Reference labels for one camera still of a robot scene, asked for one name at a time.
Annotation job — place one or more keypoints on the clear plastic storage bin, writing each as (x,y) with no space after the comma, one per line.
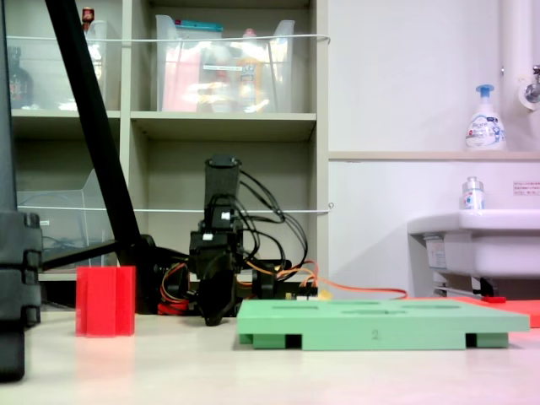
(99,63)
(63,219)

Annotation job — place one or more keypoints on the orange flat block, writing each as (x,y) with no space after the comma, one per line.
(523,312)

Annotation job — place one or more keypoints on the white pump soap bottle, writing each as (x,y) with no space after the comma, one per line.
(485,126)

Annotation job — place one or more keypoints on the small red piece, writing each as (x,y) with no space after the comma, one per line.
(494,299)

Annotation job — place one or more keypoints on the clear bin with packages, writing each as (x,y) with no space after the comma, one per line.
(219,76)

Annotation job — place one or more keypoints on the thin black tripod brace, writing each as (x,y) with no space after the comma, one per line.
(80,254)

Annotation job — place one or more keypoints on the thick black tripod leg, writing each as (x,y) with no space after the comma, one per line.
(90,126)

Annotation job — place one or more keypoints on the beige shelf unit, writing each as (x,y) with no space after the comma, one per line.
(223,120)

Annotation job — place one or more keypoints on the notched black stack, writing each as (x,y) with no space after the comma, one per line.
(19,274)

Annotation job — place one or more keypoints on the green shape-hole board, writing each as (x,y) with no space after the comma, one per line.
(379,327)

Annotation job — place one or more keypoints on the red-capped bottle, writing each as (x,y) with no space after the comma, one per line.
(88,17)

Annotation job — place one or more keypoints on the white sink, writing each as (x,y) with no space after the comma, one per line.
(485,249)

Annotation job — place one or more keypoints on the small clear sanitizer bottle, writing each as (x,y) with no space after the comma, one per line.
(472,196)

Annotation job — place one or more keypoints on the wall sign with red print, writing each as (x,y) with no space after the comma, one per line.
(526,188)

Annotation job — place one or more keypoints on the metal faucet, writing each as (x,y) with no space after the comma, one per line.
(531,90)

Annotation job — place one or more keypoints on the red cross columnar block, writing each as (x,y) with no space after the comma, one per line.
(105,301)

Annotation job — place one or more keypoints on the dark glass bottle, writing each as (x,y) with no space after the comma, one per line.
(19,84)

